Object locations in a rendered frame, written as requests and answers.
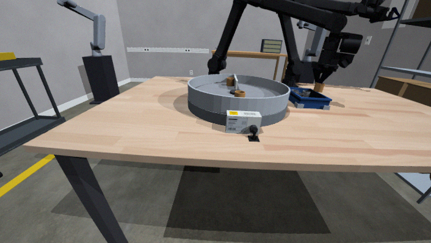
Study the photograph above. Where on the blue crate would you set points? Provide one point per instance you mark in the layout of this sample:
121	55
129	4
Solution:
316	100

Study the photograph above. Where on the bronze bushing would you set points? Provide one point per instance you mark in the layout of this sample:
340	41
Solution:
319	87
239	93
230	82

